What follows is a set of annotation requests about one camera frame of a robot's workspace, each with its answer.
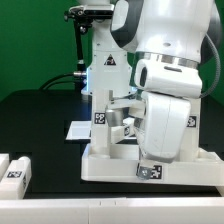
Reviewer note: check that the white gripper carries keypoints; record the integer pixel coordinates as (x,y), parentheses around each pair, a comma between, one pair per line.
(159,133)

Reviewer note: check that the white desk top tray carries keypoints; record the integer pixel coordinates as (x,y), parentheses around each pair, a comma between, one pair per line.
(124,165)

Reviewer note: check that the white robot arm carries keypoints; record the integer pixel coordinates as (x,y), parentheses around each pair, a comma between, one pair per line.
(146,91)

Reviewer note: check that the white block far left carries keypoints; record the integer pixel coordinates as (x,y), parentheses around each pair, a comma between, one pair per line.
(4,163)

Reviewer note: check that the white marker base plate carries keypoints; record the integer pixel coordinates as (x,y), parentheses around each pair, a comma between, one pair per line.
(79,130)

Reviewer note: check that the white front wall bar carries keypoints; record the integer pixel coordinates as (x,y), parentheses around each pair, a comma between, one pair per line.
(200,210)

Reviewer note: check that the white wall bar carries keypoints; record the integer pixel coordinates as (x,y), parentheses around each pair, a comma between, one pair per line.
(220,189)
(200,210)

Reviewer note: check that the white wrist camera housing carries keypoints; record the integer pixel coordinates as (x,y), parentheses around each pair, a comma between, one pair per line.
(162,78)

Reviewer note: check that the white right wall bar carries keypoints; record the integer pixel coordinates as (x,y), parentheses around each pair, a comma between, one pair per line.
(220,189)

